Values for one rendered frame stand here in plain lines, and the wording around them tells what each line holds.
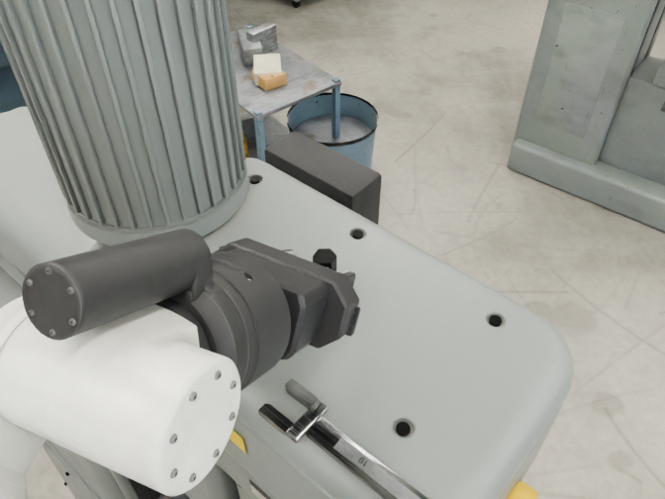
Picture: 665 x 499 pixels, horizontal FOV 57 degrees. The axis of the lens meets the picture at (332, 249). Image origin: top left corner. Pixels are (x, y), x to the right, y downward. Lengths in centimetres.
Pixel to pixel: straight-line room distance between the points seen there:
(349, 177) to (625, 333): 243
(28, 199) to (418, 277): 61
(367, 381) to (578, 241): 314
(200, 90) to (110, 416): 36
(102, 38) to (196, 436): 34
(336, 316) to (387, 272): 17
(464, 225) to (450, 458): 307
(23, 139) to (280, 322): 81
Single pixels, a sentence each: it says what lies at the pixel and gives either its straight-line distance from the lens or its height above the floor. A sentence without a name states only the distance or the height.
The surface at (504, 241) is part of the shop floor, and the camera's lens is 349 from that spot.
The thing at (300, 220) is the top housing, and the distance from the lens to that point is 66.
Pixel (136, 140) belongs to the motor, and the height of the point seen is 202.
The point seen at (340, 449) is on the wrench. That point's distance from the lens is 49.
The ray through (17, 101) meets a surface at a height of 23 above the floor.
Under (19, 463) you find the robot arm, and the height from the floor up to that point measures 203.
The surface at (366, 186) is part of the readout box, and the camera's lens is 97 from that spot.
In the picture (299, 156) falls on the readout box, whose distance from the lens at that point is 103.
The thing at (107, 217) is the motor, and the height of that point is 193.
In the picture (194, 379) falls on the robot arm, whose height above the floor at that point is 211.
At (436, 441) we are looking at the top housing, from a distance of 51.
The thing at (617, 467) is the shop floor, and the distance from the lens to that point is 282.
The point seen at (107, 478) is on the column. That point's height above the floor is 123.
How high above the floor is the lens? 233
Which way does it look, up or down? 45 degrees down
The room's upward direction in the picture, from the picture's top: straight up
